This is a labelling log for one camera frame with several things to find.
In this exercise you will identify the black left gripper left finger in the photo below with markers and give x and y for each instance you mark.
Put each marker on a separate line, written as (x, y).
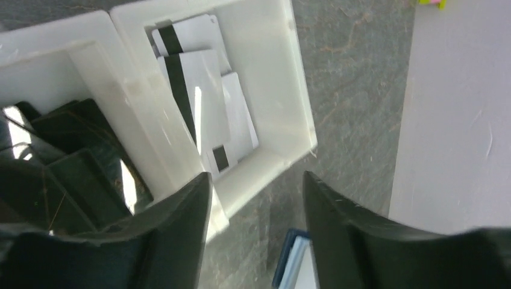
(161, 247)

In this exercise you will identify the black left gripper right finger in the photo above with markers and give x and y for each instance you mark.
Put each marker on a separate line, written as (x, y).
(354, 247)

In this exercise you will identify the blue card holder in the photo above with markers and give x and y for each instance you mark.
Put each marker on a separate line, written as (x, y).
(296, 267)

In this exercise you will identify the white cards in bin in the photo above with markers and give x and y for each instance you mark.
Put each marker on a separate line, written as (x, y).
(193, 59)

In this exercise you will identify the white bin with cards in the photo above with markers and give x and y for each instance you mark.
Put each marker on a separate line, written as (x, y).
(263, 49)

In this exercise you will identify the black wallets in bin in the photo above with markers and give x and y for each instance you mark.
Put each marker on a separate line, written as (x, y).
(66, 171)

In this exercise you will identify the white bin with wallets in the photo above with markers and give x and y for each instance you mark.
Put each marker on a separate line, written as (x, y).
(78, 58)

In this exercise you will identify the multicolour brick stack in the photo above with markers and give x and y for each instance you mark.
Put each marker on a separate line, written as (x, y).
(440, 4)

